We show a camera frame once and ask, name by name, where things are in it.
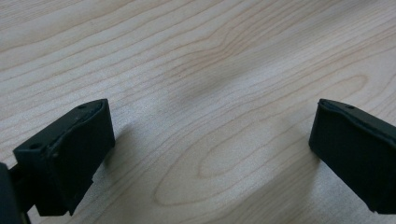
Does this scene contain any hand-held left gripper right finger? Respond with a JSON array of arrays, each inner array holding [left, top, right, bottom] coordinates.
[[308, 98, 396, 215]]

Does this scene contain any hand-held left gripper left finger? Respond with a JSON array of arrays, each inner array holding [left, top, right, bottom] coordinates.
[[12, 98, 116, 217]]

